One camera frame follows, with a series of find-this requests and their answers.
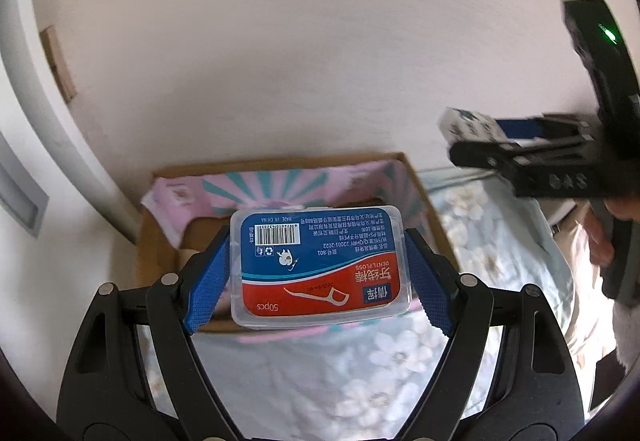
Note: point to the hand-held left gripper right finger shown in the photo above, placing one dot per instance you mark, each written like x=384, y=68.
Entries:
x=430, y=291

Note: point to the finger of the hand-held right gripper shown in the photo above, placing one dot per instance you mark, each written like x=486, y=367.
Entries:
x=545, y=127
x=485, y=155

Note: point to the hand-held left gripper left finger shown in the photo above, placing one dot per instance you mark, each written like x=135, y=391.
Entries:
x=210, y=281

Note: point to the white and blue carton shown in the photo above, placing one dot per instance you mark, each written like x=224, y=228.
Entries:
x=472, y=125

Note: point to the cardboard box with pink lining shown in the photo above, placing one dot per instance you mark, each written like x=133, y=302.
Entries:
x=165, y=226

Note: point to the red and blue floss box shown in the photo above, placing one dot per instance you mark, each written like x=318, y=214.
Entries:
x=320, y=266

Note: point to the person's right hand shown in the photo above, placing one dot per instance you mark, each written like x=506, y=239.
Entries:
x=602, y=231

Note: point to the floral bed sheet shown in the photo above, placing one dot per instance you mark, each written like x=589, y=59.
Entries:
x=370, y=371

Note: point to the white sliding door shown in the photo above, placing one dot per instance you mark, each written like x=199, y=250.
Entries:
x=45, y=156

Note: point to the small wooden wall block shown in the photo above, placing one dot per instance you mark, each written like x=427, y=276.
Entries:
x=57, y=63

